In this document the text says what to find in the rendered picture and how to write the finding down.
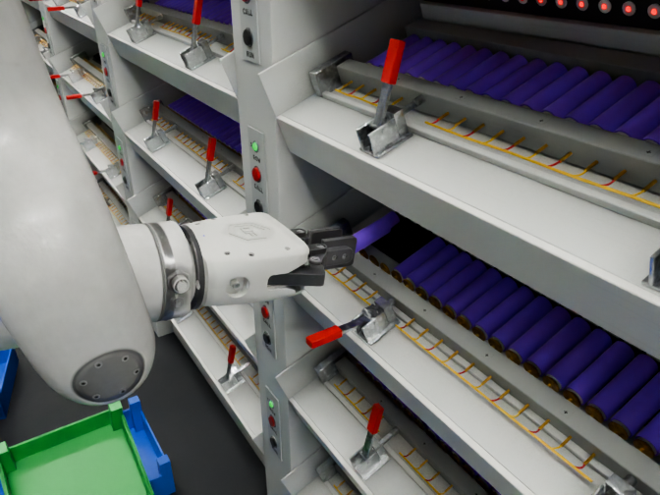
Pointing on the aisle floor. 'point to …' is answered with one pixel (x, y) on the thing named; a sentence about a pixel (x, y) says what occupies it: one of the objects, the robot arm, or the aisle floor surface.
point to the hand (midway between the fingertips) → (330, 247)
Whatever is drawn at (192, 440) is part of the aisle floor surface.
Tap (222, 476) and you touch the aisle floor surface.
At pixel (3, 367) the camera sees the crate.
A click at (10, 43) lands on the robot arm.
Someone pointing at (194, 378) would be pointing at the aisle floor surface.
